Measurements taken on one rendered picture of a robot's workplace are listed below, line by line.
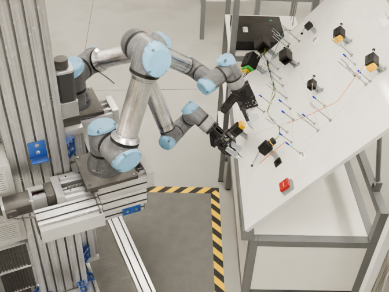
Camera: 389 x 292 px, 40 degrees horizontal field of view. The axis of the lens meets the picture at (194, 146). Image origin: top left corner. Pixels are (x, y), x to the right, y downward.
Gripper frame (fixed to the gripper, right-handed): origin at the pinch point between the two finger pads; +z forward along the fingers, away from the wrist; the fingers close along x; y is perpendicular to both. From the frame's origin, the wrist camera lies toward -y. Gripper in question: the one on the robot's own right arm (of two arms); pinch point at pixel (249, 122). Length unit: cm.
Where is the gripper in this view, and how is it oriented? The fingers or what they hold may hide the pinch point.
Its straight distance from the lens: 245.8
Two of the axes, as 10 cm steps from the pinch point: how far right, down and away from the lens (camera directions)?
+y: 9.1, -3.8, -1.6
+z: 4.1, 7.3, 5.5
